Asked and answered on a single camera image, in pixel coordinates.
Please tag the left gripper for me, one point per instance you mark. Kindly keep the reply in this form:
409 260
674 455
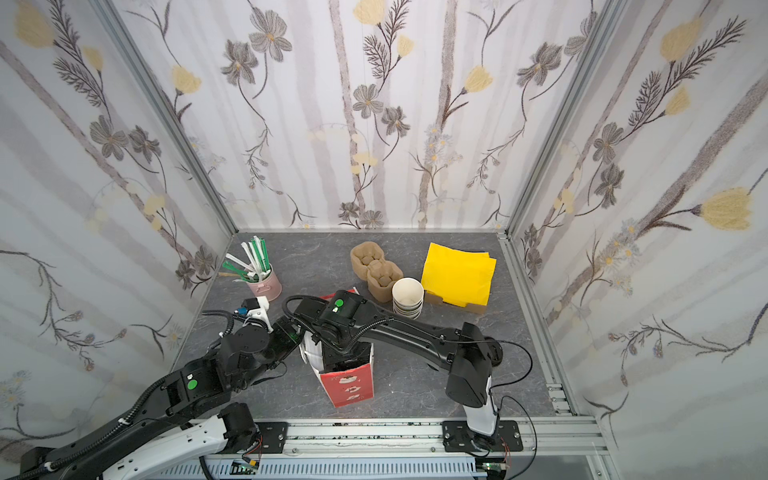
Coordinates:
287 335

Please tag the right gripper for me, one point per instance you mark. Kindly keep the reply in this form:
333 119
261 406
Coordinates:
339 352

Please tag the red white paper bag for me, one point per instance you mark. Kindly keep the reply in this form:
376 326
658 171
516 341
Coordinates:
346 379

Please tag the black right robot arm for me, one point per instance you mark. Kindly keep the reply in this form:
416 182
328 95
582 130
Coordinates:
337 335

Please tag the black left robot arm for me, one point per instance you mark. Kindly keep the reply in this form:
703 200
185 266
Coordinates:
184 415

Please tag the pink straw holder cup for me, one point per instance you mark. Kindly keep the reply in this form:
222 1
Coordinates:
270 287

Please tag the stack of paper cups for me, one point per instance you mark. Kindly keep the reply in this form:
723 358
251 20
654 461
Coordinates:
408 298

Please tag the brown pulp cup carrier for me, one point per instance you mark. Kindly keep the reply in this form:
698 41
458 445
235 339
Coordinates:
370 265

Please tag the brown cardboard napkin holder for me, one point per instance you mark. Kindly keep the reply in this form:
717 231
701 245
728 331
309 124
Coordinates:
469 307

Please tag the yellow napkin stack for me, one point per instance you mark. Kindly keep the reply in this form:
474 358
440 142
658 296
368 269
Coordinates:
457 276

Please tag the stack of black lids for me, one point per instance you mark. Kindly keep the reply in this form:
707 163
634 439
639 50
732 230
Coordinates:
496 351

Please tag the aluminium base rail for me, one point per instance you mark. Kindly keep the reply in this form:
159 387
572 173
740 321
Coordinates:
415 448

